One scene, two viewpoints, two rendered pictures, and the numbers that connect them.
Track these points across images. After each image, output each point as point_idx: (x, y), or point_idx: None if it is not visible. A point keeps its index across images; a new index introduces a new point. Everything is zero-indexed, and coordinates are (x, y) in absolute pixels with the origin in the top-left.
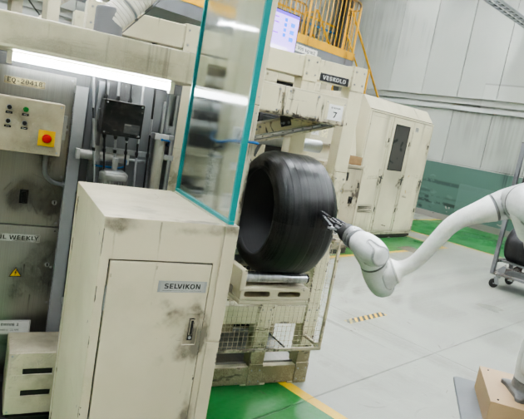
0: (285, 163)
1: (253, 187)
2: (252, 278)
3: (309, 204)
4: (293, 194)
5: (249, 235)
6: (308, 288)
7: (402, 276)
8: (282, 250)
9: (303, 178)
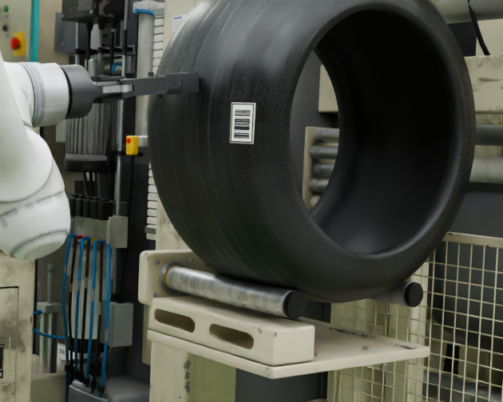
0: None
1: (402, 100)
2: (176, 281)
3: (183, 63)
4: (167, 47)
5: (378, 225)
6: (271, 329)
7: None
8: (158, 194)
9: (210, 3)
